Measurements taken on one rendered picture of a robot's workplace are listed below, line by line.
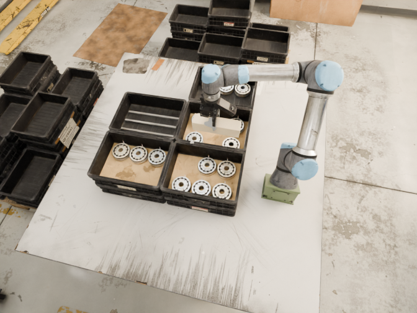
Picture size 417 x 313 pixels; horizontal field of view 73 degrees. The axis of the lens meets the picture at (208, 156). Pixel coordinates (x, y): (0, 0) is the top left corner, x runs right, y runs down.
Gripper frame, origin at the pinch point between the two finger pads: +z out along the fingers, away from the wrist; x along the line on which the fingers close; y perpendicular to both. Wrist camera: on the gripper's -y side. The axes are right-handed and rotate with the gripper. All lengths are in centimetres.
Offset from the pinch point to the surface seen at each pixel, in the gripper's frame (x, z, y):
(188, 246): 54, 39, 4
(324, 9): -260, 94, -73
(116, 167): 23, 25, 54
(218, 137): -9.0, 25.7, 1.4
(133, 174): 26, 26, 43
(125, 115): -13, 25, 62
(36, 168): 14, 81, 146
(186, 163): 11.9, 25.7, 15.3
